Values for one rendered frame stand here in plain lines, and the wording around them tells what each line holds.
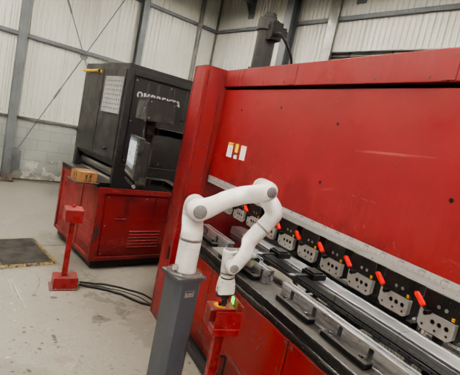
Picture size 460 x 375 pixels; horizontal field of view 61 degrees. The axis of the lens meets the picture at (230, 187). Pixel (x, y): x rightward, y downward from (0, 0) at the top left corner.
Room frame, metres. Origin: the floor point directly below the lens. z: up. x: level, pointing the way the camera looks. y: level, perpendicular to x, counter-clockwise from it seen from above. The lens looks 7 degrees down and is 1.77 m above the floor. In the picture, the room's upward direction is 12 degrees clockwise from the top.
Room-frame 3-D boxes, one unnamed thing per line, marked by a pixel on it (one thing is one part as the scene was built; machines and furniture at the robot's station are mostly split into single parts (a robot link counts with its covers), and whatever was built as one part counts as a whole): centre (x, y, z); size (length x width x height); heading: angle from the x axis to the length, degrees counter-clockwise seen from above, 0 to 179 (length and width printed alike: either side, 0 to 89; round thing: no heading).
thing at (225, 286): (2.11, -0.09, 0.95); 0.10 x 0.07 x 0.11; 111
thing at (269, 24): (3.21, -0.10, 2.54); 0.33 x 0.25 x 0.47; 30
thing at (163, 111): (3.53, 0.80, 1.53); 0.51 x 0.25 x 0.85; 26
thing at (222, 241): (3.16, 0.02, 0.92); 0.50 x 0.06 x 0.10; 30
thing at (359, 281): (1.83, -0.73, 1.26); 0.15 x 0.09 x 0.17; 30
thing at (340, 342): (1.78, -0.70, 0.89); 0.30 x 0.05 x 0.03; 30
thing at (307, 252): (2.18, -0.53, 1.26); 0.15 x 0.09 x 0.17; 30
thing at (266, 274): (2.63, -0.28, 0.92); 0.39 x 0.06 x 0.10; 30
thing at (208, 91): (3.62, 0.08, 1.15); 0.85 x 0.25 x 2.30; 120
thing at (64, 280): (3.63, 1.41, 0.41); 0.25 x 0.20 x 0.83; 120
